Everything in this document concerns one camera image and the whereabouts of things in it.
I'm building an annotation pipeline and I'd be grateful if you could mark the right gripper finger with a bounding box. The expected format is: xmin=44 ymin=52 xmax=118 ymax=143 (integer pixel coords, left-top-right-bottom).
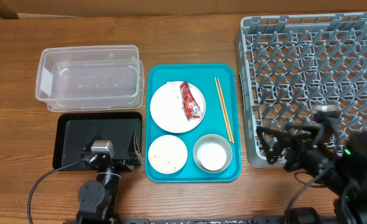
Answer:
xmin=256 ymin=127 xmax=291 ymax=165
xmin=284 ymin=123 xmax=322 ymax=137

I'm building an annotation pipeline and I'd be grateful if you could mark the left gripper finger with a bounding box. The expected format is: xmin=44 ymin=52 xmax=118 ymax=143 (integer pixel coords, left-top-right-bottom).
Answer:
xmin=128 ymin=132 xmax=142 ymax=161
xmin=88 ymin=132 xmax=101 ymax=148

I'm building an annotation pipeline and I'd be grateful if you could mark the white paper cup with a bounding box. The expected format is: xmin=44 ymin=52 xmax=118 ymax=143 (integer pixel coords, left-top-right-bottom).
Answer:
xmin=198 ymin=143 xmax=226 ymax=171

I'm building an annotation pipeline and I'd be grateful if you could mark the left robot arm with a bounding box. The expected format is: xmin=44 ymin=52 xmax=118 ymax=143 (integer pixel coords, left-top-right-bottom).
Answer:
xmin=75 ymin=133 xmax=142 ymax=223

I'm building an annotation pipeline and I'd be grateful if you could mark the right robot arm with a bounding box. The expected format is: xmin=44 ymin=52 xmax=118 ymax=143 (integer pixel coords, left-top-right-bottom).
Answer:
xmin=256 ymin=121 xmax=367 ymax=223

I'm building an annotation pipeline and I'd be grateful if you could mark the grey dishwasher rack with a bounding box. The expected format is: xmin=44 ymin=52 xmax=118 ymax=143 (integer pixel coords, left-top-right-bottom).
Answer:
xmin=235 ymin=12 xmax=367 ymax=168

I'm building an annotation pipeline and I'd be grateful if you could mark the black plastic tray bin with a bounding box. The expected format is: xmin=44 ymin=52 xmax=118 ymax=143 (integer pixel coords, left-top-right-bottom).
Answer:
xmin=52 ymin=111 xmax=142 ymax=169

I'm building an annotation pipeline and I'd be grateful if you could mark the right wooden chopstick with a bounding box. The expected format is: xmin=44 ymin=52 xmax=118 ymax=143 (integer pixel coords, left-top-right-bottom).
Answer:
xmin=216 ymin=78 xmax=235 ymax=144

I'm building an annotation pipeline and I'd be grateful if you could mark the wooden chopstick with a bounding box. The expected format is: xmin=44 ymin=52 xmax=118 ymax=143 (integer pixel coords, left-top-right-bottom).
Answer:
xmin=216 ymin=78 xmax=235 ymax=144
xmin=214 ymin=77 xmax=234 ymax=143

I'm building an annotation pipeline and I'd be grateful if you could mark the large white plate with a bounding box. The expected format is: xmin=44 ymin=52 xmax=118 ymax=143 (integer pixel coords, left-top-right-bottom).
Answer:
xmin=149 ymin=81 xmax=207 ymax=134

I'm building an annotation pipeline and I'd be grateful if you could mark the grey-white bowl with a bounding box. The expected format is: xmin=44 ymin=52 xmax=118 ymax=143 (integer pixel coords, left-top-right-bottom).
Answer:
xmin=193 ymin=134 xmax=233 ymax=173

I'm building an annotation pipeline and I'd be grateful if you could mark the clear plastic storage bin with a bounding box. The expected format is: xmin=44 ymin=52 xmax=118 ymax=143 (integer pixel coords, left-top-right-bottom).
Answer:
xmin=35 ymin=45 xmax=144 ymax=112

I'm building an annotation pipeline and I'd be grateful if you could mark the teal plastic serving tray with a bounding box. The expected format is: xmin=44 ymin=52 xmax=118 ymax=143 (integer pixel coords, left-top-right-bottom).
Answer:
xmin=144 ymin=63 xmax=241 ymax=183

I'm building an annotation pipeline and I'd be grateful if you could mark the left wooden chopstick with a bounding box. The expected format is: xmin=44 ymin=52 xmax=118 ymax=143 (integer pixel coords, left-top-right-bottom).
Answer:
xmin=214 ymin=77 xmax=234 ymax=143

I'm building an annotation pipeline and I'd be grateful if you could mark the red snack wrapper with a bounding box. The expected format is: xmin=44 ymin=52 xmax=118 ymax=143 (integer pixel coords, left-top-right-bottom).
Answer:
xmin=180 ymin=82 xmax=202 ymax=120

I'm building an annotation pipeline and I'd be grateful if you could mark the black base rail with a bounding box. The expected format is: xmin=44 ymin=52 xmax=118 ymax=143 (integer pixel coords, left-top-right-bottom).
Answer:
xmin=63 ymin=216 xmax=287 ymax=224

